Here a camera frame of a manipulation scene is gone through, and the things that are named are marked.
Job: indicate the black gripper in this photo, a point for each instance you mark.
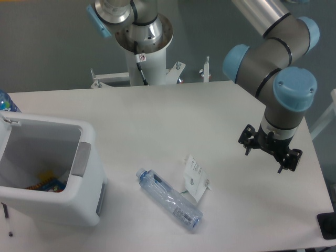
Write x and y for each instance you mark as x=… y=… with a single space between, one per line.
x=288 y=158

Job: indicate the clear plastic water bottle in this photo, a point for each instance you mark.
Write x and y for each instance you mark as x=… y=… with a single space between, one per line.
x=171 y=200

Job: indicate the blue labelled bottle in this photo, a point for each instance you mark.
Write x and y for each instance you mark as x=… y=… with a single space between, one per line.
x=7 y=104

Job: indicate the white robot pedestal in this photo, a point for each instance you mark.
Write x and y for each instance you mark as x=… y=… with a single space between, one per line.
x=145 y=53

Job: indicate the white metal frame right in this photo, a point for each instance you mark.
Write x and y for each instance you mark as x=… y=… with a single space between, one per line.
x=323 y=121

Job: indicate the black pen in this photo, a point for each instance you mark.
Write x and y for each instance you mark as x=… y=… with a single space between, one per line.
x=6 y=214

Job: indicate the white table clamp bracket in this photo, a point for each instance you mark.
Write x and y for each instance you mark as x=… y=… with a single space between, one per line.
x=205 y=71

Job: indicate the white plastic trash can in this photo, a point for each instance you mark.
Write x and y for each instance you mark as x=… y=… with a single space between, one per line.
x=32 y=144

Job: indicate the black device at table edge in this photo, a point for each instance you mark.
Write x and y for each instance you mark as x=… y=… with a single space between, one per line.
x=327 y=225

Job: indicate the white paper packet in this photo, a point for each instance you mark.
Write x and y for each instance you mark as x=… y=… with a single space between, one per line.
x=196 y=180

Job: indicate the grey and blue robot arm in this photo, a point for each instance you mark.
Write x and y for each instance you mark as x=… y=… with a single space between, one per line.
x=265 y=72

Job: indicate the colourful trash in bin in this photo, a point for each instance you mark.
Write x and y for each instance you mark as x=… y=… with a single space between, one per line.
x=49 y=182

